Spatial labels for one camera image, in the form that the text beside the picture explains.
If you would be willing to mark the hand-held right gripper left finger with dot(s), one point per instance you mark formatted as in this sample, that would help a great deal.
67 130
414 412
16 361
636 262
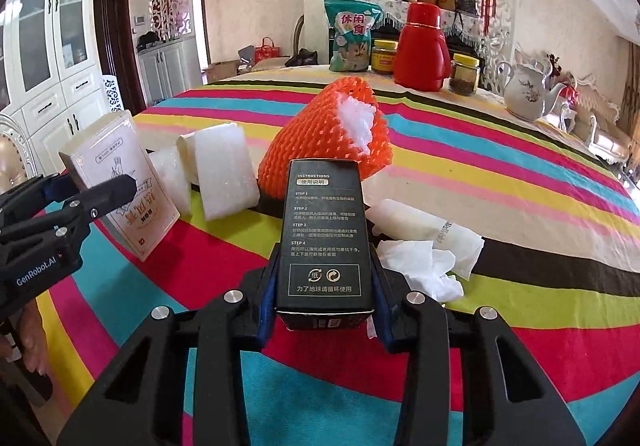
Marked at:
269 311

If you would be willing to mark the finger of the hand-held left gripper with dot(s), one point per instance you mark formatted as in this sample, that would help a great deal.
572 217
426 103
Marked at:
100 198
55 186

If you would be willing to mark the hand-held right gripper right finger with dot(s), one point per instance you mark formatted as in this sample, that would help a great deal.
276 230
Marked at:
381 311

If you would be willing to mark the beige carton box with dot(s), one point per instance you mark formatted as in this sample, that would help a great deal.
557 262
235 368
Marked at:
125 156

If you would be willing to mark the black carton box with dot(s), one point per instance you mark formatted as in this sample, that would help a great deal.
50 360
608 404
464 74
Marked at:
325 236

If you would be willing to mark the white foam block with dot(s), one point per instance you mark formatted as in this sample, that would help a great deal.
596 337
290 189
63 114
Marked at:
170 181
186 146
225 171

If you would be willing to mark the person's left hand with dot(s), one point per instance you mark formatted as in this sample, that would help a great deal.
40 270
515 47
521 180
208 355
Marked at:
35 346

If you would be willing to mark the crumpled white tissue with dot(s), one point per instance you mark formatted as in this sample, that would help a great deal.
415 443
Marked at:
420 271

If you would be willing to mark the beige padded chair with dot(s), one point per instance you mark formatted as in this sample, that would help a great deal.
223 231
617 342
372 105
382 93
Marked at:
12 146

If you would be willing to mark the small white lattice panel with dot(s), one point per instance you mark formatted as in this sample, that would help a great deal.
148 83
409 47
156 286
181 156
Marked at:
114 94

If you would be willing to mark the tall white cabinet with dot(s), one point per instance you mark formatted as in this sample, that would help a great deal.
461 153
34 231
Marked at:
45 51

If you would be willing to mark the dark wooden door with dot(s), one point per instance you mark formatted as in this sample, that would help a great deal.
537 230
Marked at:
117 51

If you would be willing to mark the low white cabinet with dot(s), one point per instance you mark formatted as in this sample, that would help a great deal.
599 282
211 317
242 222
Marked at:
165 61

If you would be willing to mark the striped colourful tablecloth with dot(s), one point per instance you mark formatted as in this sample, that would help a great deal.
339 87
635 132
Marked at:
500 206

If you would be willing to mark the cardboard box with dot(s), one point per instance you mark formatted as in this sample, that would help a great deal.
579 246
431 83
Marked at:
220 71

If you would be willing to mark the orange foam net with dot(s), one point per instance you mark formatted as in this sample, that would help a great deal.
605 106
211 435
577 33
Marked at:
310 136

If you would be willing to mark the red gift bag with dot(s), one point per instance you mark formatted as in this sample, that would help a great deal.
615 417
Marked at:
265 51

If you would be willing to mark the black bag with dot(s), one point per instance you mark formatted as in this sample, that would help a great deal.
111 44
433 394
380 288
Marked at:
302 57

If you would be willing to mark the glass jar yellow lid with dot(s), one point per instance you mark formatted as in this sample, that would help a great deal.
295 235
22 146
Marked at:
463 75

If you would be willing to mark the yellow labelled jar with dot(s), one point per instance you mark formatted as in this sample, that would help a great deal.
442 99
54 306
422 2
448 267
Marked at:
384 57

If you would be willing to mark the red thermos jug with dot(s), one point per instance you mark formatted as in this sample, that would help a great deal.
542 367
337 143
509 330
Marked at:
422 49

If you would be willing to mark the white ceramic teapot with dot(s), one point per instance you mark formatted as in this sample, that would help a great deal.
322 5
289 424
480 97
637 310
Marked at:
527 89

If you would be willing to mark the green snack bag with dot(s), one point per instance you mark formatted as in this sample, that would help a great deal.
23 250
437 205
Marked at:
350 39

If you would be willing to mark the black piano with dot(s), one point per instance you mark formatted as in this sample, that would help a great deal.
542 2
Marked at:
462 46

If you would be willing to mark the cream carved sofa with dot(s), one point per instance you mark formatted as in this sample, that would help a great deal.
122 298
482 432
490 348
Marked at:
607 136

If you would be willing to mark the floral fringed cloth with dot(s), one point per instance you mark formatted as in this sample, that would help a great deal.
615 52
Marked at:
392 11

